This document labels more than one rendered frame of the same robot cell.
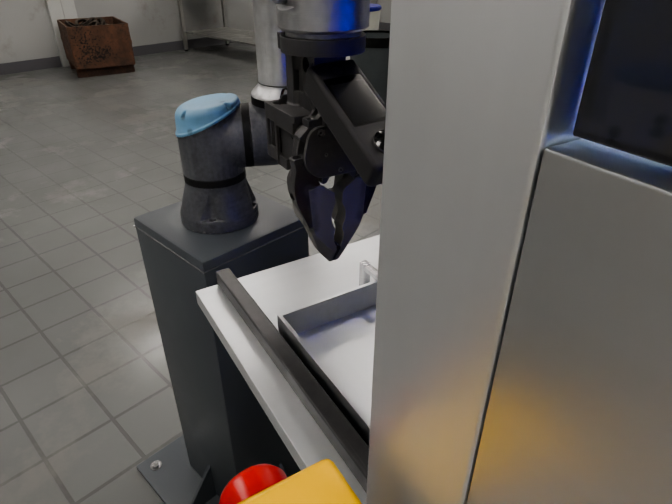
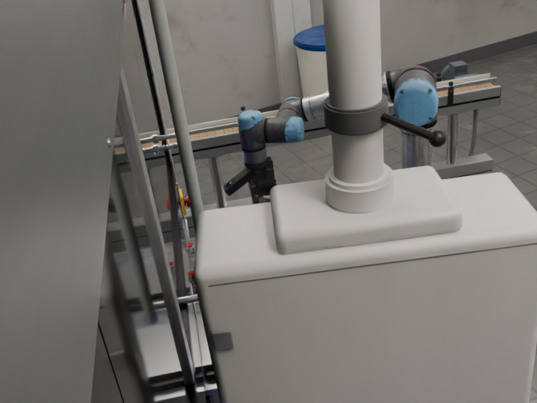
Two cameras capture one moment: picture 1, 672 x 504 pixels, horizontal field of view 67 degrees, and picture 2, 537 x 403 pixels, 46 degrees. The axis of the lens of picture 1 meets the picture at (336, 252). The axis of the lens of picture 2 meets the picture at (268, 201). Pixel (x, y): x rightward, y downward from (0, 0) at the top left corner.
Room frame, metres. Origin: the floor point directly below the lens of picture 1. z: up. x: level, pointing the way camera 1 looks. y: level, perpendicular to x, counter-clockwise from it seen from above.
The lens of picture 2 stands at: (1.22, -1.59, 2.05)
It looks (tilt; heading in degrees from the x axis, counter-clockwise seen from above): 30 degrees down; 115
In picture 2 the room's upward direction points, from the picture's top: 7 degrees counter-clockwise
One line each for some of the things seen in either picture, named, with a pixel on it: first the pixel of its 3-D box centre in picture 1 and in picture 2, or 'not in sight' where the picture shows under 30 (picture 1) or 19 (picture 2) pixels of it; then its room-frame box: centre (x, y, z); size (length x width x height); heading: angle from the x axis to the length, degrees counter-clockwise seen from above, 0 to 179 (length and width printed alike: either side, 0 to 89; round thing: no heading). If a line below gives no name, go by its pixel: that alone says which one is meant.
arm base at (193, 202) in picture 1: (217, 193); not in sight; (0.91, 0.23, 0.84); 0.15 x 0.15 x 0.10
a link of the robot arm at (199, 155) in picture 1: (214, 134); not in sight; (0.91, 0.22, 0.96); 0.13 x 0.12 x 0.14; 101
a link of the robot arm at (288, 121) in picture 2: not in sight; (285, 127); (0.55, 0.05, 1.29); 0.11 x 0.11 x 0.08; 11
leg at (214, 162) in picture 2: not in sight; (224, 222); (-0.09, 0.71, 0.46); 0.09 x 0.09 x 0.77; 31
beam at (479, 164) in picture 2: not in sight; (334, 195); (0.38, 1.00, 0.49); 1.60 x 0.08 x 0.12; 31
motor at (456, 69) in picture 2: not in sight; (461, 78); (0.90, 1.55, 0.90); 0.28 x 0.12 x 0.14; 121
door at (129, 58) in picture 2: not in sight; (152, 170); (0.54, -0.65, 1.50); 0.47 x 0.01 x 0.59; 121
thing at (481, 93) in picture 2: not in sight; (296, 119); (0.25, 0.92, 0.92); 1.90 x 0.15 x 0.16; 31
